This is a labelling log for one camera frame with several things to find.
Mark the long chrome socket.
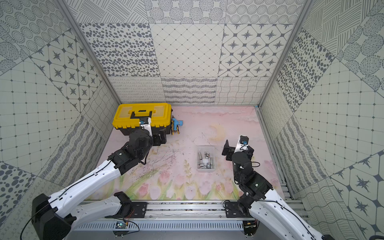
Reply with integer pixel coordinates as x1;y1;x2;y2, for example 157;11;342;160
210;157;214;169

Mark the slim chrome socket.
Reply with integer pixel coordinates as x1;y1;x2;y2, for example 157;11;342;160
198;152;202;165

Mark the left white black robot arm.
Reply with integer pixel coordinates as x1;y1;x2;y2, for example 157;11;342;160
28;128;167;240

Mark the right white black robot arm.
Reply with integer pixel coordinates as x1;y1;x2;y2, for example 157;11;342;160
222;136;332;240

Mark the clear plastic storage box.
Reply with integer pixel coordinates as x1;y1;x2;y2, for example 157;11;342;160
197;146;216;173

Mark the blue yellow hand tool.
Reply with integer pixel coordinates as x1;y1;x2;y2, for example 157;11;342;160
171;117;184;135

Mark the yellow black toolbox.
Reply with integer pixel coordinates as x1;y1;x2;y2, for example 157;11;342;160
113;103;172;136

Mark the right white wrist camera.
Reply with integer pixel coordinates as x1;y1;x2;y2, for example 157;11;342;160
235;135;249;153

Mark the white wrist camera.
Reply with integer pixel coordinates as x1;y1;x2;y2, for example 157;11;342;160
235;135;249;153
140;118;153;136

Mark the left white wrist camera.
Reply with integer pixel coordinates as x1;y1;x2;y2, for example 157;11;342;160
140;118;153;136

